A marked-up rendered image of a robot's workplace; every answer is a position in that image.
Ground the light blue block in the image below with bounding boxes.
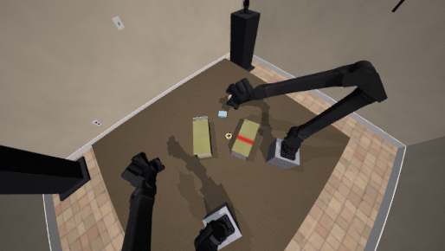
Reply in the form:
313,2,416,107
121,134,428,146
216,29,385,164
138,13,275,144
218,111,227,118

